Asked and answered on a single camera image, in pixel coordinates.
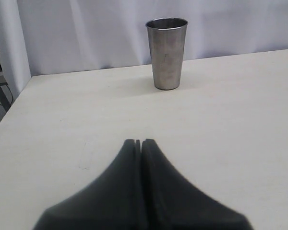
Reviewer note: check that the stainless steel cup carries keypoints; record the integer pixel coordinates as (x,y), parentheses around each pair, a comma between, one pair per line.
(166,37)

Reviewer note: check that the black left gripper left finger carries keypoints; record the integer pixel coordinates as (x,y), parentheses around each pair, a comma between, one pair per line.
(113,201)

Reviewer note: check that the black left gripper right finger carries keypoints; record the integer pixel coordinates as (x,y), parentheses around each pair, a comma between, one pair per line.
(173,203)

